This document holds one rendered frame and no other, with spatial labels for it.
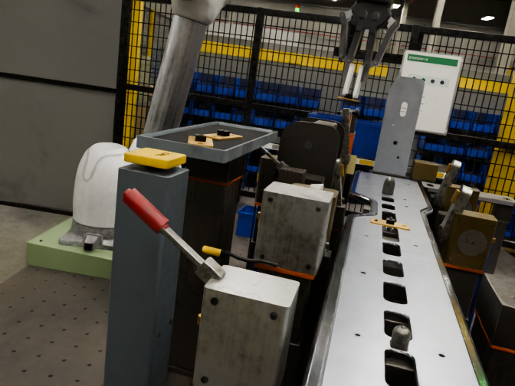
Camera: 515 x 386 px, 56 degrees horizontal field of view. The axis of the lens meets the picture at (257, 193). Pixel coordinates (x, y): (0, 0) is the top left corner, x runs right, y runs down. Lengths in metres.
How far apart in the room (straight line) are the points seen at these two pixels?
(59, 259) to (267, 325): 0.97
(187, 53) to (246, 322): 1.06
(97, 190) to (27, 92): 2.33
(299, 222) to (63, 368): 0.54
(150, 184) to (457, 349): 0.41
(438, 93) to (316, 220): 1.42
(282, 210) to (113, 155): 0.73
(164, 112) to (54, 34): 2.14
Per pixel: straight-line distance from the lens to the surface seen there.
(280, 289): 0.52
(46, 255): 1.41
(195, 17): 1.44
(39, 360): 1.05
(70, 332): 1.13
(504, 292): 0.77
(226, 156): 0.69
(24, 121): 3.67
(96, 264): 1.36
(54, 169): 3.62
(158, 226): 0.53
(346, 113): 1.51
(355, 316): 0.64
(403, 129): 1.80
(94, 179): 1.36
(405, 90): 1.79
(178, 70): 1.46
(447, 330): 0.67
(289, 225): 0.72
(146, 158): 0.61
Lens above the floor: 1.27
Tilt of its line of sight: 14 degrees down
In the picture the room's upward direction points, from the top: 8 degrees clockwise
